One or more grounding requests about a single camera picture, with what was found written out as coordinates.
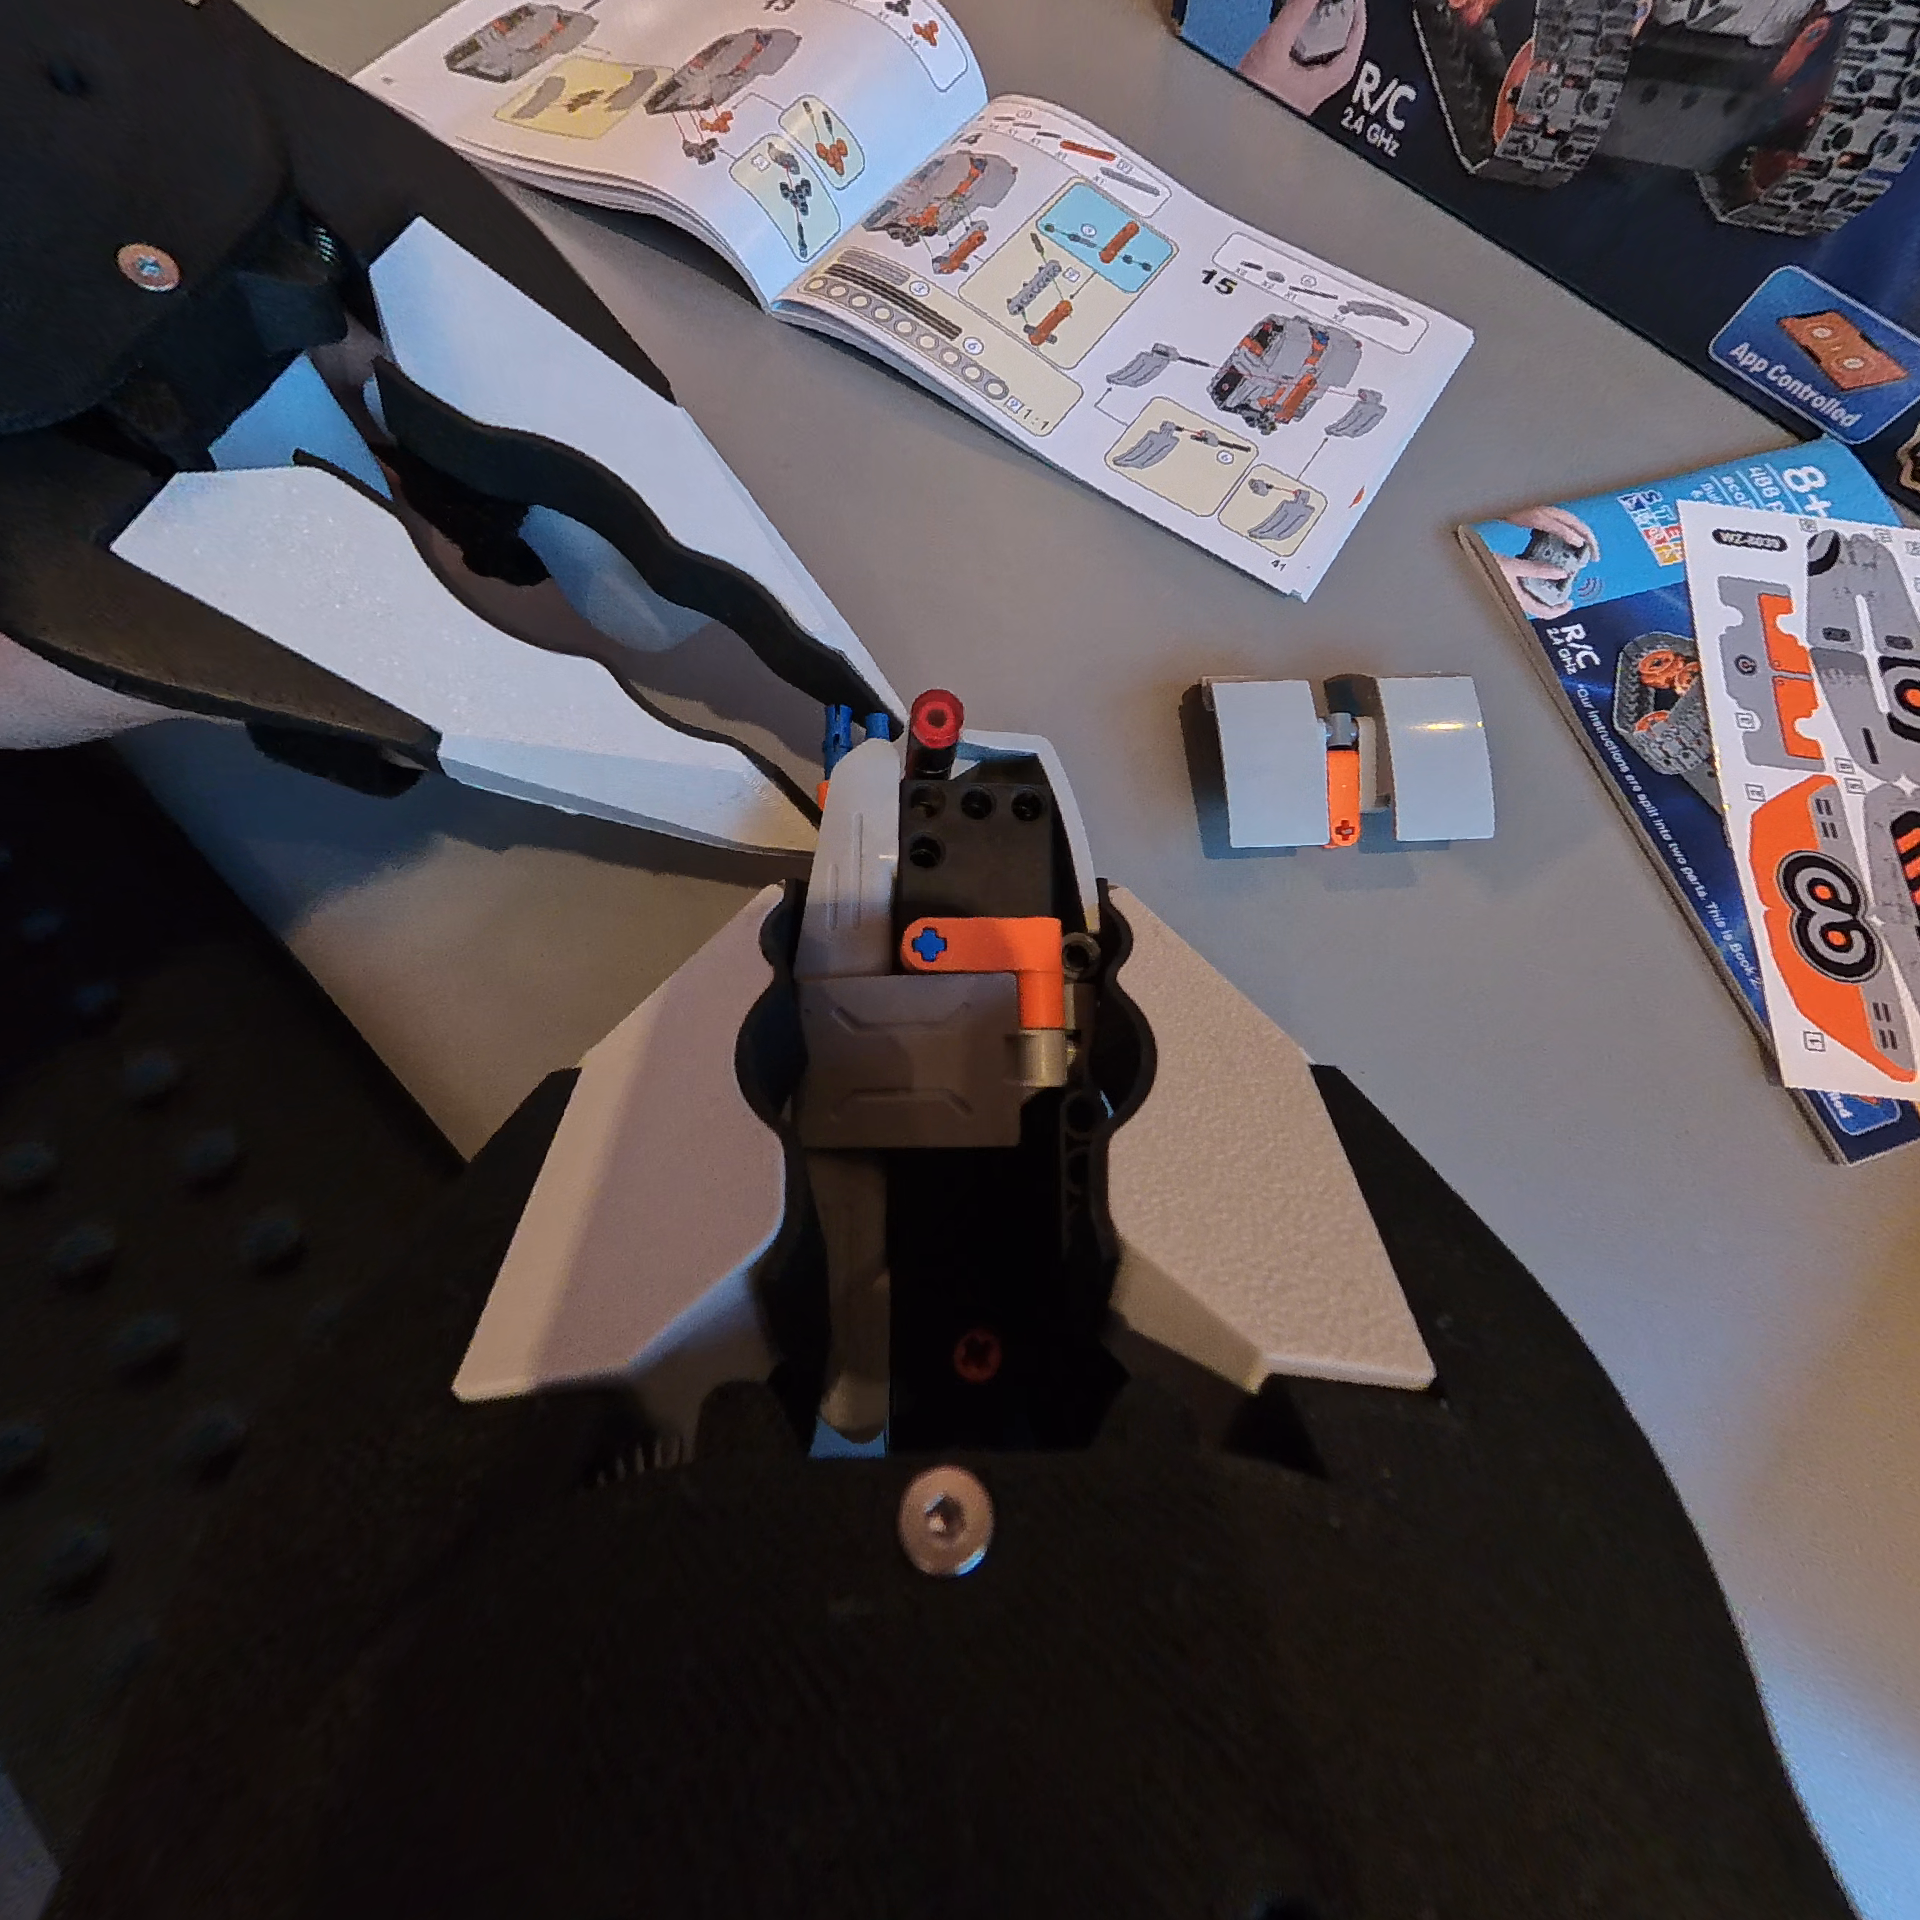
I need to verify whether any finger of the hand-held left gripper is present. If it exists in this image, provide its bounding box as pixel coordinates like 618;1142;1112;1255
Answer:
362;213;912;742
109;445;822;859

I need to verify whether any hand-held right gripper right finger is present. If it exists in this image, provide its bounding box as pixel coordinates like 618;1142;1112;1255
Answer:
1101;883;1436;1395

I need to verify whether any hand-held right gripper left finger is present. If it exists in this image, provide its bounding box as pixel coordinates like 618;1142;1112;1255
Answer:
455;886;798;1403

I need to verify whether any white instruction booklet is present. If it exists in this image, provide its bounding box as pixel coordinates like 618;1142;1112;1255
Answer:
352;0;1475;602

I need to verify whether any grey curved panel block piece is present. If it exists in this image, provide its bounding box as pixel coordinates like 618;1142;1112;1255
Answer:
1183;672;1499;855

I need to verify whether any grey building block model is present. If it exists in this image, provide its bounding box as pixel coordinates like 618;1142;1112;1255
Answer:
791;687;1122;1459

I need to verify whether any grey desk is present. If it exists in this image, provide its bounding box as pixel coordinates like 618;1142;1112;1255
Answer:
121;0;1920;1920

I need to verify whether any blue manual booklet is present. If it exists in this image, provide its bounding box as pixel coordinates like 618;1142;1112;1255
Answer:
1456;442;1920;1162

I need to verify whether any grey orange sticker sheet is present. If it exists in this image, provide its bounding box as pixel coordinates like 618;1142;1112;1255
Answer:
1678;503;1920;1097

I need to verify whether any blue toy robot kit box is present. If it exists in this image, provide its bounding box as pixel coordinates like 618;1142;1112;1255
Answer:
1168;0;1920;512

